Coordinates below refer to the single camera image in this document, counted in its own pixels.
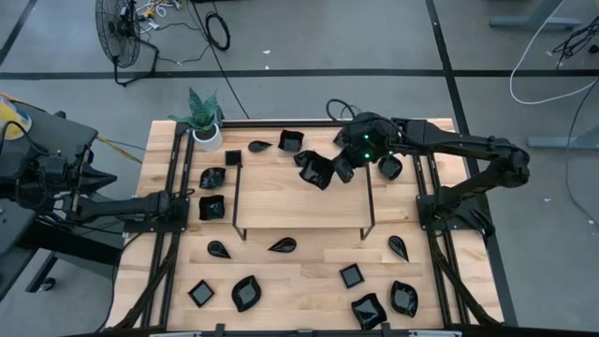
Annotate cable clutter with power strip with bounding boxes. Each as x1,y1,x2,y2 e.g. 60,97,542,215
135,0,184,30

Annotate black standing fan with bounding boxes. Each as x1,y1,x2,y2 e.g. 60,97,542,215
95,0,160,88

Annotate yellow and blue round object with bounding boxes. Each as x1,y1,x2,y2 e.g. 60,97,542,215
0,95,33,140

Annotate snake plant in white pot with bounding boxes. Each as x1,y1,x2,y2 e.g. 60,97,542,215
168,86,225,152

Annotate tangled black cables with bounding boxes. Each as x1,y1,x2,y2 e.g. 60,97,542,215
551,16,599,62

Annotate wooden riser shelf black legs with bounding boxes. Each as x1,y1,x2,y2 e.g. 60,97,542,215
231,161,377,242

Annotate black side table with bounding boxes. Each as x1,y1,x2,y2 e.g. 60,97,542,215
0,100,124,300

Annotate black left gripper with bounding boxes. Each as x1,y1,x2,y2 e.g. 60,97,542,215
46,144,118,215

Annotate long white cable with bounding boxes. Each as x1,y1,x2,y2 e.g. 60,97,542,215
508,0,599,107

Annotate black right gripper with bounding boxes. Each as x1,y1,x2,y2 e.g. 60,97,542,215
332,122,375,183

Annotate black aluminium table frame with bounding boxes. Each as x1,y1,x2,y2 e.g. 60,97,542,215
111,117,506,337

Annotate yellow cable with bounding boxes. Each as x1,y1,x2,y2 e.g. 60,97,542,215
95,134,144,166

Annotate coiled black cable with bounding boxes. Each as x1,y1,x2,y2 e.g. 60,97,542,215
204,11,232,52

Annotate long black cable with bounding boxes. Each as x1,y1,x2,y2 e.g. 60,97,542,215
189,0,252,121

